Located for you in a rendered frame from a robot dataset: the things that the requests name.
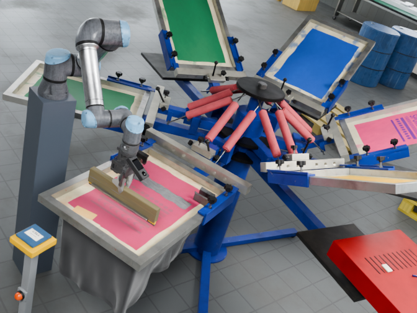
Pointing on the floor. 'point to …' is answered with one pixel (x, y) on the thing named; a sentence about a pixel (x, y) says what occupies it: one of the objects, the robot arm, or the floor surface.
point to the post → (29, 269)
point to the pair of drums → (387, 56)
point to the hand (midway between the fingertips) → (124, 190)
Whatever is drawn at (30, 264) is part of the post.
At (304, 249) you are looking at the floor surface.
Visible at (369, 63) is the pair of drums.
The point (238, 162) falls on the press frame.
